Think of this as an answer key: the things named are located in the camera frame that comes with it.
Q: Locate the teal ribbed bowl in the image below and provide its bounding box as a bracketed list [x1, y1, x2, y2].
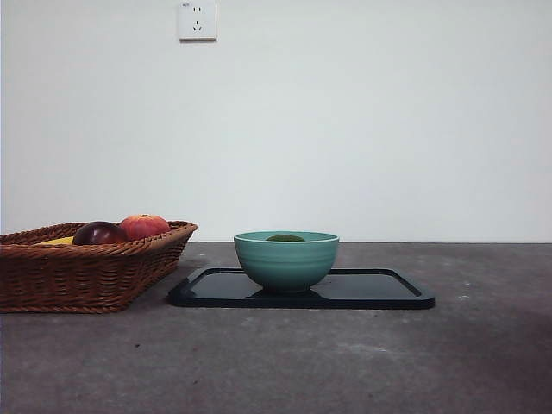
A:
[233, 230, 342, 295]

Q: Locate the black rectangular tray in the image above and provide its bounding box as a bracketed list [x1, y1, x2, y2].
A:
[166, 267, 436, 311]

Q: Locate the red orange peach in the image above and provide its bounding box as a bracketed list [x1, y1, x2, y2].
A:
[119, 213, 172, 242]

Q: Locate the dark purple plum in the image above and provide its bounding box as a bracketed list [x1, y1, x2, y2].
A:
[72, 220, 129, 246]

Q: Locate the brown wicker basket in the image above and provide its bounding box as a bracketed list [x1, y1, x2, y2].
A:
[0, 220, 198, 314]

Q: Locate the yellow fruit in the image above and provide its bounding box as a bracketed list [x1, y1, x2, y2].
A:
[34, 235, 75, 247]

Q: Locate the white wall socket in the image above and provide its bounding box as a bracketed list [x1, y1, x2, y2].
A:
[179, 0, 218, 42]

